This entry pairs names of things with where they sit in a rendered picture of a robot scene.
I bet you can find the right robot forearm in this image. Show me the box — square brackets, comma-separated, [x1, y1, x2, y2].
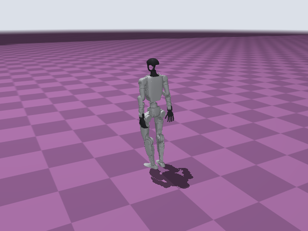
[165, 94, 172, 110]

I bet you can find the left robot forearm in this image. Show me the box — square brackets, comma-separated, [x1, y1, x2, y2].
[138, 96, 144, 117]

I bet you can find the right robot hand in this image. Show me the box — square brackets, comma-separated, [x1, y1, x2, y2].
[165, 106, 174, 122]

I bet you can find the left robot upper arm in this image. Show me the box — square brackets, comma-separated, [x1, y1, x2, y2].
[138, 77, 147, 101]

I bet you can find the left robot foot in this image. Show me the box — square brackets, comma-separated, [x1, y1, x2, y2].
[143, 163, 158, 169]

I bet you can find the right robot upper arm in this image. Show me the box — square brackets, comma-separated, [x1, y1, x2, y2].
[162, 75, 170, 96]

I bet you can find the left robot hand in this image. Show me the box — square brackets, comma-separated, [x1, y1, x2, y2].
[139, 114, 148, 128]

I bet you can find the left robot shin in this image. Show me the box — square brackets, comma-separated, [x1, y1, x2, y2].
[144, 139, 155, 166]

